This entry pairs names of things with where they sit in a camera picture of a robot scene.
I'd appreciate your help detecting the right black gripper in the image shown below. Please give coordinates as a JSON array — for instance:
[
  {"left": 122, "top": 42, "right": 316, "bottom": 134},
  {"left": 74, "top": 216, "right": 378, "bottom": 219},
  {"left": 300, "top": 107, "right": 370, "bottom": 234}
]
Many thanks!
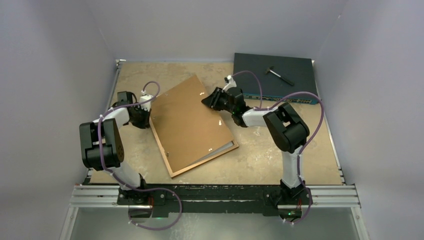
[{"left": 201, "top": 87, "right": 235, "bottom": 114}]

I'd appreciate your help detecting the brown backing board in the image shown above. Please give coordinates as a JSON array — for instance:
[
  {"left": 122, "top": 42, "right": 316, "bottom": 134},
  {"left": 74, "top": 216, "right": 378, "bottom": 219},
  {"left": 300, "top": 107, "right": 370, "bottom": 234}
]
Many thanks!
[{"left": 149, "top": 74, "right": 235, "bottom": 174}]

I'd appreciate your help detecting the glossy photo print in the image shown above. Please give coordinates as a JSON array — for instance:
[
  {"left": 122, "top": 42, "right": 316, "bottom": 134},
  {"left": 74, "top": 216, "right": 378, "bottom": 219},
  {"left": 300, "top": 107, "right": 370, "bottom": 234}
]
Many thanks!
[{"left": 211, "top": 141, "right": 234, "bottom": 154}]

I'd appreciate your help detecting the orange wooden picture frame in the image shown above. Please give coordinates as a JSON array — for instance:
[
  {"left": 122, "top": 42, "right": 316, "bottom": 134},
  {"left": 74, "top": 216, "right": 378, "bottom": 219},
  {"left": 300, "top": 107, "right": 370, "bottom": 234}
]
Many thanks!
[{"left": 149, "top": 92, "right": 240, "bottom": 179}]

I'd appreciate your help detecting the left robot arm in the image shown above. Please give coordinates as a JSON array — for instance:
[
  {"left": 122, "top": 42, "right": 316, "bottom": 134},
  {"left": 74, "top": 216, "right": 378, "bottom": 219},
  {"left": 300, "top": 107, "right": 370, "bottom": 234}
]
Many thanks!
[{"left": 79, "top": 91, "right": 155, "bottom": 205}]

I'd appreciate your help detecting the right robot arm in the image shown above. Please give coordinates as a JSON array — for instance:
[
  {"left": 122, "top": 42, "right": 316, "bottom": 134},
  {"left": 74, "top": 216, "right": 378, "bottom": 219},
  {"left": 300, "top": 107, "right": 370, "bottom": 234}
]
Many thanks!
[{"left": 201, "top": 87, "right": 310, "bottom": 204}]

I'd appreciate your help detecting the small black hammer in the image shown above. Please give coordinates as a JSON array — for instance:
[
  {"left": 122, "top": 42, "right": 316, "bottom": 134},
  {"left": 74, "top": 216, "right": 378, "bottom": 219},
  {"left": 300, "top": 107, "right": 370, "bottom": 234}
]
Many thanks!
[{"left": 264, "top": 66, "right": 295, "bottom": 86}]

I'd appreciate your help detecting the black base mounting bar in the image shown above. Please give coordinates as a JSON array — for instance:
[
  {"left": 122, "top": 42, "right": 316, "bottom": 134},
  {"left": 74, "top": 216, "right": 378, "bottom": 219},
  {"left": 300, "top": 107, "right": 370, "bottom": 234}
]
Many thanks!
[{"left": 117, "top": 183, "right": 312, "bottom": 218}]

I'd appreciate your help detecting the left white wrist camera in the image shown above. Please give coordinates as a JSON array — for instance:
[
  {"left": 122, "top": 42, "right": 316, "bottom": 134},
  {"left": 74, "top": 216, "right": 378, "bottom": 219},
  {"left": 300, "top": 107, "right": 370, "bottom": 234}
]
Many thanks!
[{"left": 139, "top": 90, "right": 154, "bottom": 112}]

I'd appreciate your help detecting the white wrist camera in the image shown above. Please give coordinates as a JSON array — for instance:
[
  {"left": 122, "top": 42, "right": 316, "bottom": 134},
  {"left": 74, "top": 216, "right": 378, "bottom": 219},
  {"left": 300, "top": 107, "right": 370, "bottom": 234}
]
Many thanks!
[
  {"left": 222, "top": 75, "right": 237, "bottom": 92},
  {"left": 139, "top": 90, "right": 154, "bottom": 112}
]

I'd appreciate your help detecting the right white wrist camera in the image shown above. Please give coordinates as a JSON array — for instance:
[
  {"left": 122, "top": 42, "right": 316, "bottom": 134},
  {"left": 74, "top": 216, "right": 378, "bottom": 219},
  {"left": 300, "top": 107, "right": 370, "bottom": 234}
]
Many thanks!
[{"left": 222, "top": 75, "right": 237, "bottom": 92}]

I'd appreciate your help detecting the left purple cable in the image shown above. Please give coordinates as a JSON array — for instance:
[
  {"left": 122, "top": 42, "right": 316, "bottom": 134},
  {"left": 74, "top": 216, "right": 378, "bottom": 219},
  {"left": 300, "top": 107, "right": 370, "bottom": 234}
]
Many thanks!
[{"left": 96, "top": 81, "right": 183, "bottom": 232}]

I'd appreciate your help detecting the dark network switch box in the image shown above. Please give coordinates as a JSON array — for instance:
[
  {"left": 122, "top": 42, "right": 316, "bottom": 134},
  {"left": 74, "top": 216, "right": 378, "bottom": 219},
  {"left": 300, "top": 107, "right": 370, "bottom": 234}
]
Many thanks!
[{"left": 233, "top": 53, "right": 318, "bottom": 102}]

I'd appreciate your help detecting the aluminium rail frame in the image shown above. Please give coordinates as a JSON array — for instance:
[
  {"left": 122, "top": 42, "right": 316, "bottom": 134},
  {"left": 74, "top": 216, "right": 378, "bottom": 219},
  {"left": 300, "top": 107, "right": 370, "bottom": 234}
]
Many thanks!
[{"left": 61, "top": 61, "right": 369, "bottom": 240}]

